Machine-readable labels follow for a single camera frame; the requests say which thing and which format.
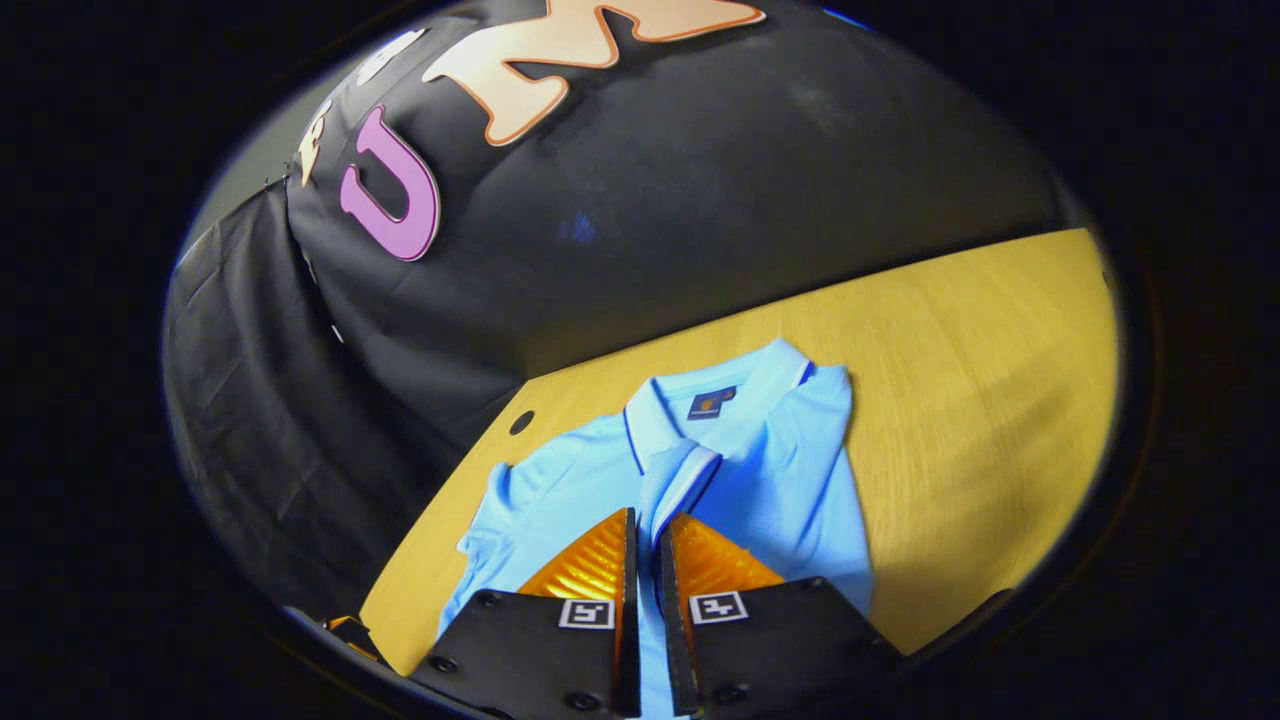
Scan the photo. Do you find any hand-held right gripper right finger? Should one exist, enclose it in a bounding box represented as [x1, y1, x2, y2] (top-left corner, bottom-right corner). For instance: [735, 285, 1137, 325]
[657, 513, 906, 720]

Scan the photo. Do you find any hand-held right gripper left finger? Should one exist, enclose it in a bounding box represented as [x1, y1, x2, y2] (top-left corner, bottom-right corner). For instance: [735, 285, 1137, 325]
[410, 507, 642, 720]

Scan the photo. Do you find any light blue T-shirt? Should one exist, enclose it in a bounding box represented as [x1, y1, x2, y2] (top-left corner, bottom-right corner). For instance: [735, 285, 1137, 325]
[437, 338, 876, 720]

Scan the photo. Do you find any black backdrop cloth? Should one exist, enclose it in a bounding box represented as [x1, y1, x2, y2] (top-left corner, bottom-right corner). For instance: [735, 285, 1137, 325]
[163, 0, 1076, 623]

